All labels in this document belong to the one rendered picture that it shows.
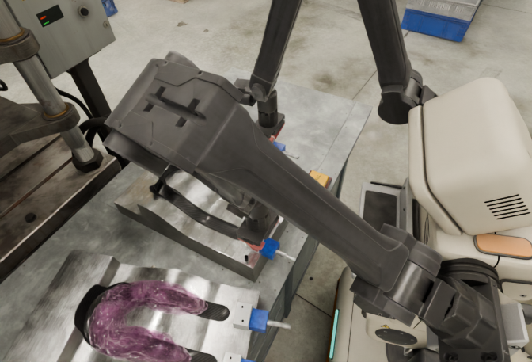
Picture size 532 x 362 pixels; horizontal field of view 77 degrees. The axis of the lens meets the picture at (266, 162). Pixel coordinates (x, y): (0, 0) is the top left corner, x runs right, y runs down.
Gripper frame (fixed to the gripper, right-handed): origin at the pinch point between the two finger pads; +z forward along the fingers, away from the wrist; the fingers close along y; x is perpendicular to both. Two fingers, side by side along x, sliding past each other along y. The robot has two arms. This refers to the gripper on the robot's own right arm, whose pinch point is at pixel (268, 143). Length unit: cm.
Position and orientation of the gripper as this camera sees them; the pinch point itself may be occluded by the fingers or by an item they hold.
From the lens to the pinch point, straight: 105.5
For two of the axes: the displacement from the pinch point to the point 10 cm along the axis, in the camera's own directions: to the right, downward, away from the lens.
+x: 8.8, 3.3, -3.4
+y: -4.7, 6.7, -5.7
